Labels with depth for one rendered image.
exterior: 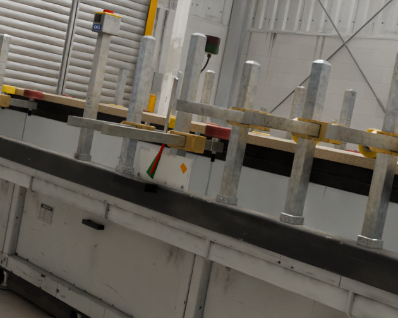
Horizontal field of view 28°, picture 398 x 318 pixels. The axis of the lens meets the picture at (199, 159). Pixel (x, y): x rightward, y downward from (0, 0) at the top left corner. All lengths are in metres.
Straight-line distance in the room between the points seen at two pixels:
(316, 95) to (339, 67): 9.35
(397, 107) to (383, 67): 9.05
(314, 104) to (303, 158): 0.14
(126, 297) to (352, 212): 1.08
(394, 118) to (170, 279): 1.18
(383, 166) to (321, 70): 0.32
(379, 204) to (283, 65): 10.25
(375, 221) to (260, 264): 0.40
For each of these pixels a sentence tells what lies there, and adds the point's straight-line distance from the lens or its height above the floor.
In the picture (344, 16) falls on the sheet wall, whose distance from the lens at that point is 11.52.
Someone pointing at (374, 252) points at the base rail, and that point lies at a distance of 1.85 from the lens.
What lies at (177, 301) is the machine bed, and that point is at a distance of 2.68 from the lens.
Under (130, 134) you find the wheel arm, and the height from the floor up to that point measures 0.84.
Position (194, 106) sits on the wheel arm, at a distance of 2.03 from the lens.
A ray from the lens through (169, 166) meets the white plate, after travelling 2.39.
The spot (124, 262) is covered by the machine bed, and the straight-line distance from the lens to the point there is 2.97.
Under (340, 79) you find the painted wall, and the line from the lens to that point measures 11.31.
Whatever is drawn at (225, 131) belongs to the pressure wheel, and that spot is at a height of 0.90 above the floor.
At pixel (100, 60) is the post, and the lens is 2.80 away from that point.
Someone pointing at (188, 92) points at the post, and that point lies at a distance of 2.38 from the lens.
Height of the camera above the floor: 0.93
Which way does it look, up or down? 3 degrees down
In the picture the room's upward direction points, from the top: 11 degrees clockwise
